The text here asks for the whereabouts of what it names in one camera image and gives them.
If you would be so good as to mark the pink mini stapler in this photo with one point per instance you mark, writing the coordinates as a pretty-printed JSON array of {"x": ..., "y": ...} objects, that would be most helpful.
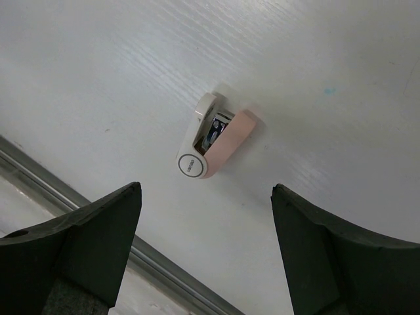
[{"x": 212, "y": 137}]

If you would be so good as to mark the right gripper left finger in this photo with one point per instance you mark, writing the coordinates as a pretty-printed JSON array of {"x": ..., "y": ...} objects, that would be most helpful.
[{"x": 74, "y": 263}]

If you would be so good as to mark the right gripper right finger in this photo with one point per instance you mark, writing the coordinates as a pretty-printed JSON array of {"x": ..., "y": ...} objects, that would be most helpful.
[{"x": 333, "y": 266}]

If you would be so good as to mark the aluminium front rail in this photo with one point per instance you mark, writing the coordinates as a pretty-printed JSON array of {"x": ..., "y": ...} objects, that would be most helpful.
[{"x": 149, "y": 276}]

